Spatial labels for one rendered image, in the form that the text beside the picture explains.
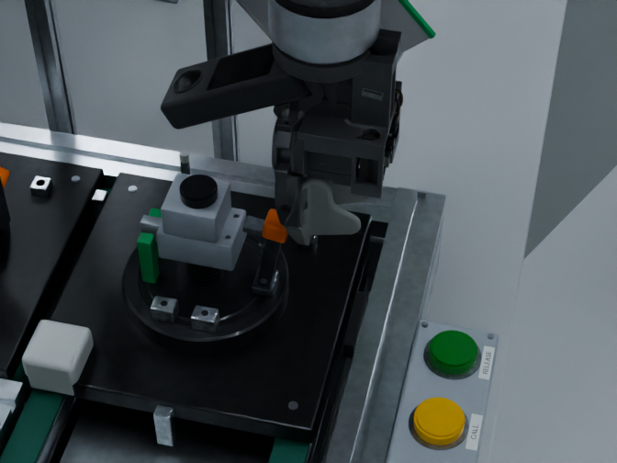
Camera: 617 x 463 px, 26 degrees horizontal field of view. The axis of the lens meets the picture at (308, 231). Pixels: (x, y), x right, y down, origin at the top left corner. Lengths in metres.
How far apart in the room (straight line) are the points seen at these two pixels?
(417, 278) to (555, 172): 1.51
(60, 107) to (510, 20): 0.56
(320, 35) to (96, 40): 0.73
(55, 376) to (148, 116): 0.45
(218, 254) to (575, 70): 1.89
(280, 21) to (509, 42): 0.72
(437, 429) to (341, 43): 0.34
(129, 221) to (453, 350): 0.32
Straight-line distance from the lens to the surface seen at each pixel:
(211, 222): 1.05
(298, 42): 0.88
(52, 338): 1.10
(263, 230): 1.06
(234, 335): 1.09
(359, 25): 0.87
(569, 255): 1.34
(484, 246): 1.34
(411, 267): 1.18
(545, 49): 1.57
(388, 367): 1.11
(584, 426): 1.22
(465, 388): 1.10
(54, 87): 1.31
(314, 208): 1.01
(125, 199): 1.23
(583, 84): 2.86
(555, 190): 2.62
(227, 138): 1.28
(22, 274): 1.18
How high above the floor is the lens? 1.84
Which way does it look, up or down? 47 degrees down
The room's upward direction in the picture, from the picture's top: straight up
